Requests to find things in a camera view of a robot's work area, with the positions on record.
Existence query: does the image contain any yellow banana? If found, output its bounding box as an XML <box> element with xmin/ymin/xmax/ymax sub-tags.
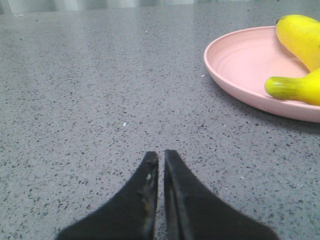
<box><xmin>264</xmin><ymin>14</ymin><xmax>320</xmax><ymax>106</ymax></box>

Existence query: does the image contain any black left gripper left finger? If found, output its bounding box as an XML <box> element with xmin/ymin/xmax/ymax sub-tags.
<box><xmin>56</xmin><ymin>151</ymin><xmax>159</xmax><ymax>240</ymax></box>

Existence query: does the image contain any white curtain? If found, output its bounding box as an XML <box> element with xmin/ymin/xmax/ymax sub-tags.
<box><xmin>0</xmin><ymin>0</ymin><xmax>320</xmax><ymax>19</ymax></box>

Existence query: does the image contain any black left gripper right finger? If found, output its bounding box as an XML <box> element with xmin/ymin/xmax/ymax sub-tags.
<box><xmin>164</xmin><ymin>149</ymin><xmax>278</xmax><ymax>240</ymax></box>

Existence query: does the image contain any pink plate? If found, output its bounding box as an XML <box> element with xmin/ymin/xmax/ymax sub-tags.
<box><xmin>203</xmin><ymin>26</ymin><xmax>320</xmax><ymax>123</ymax></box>

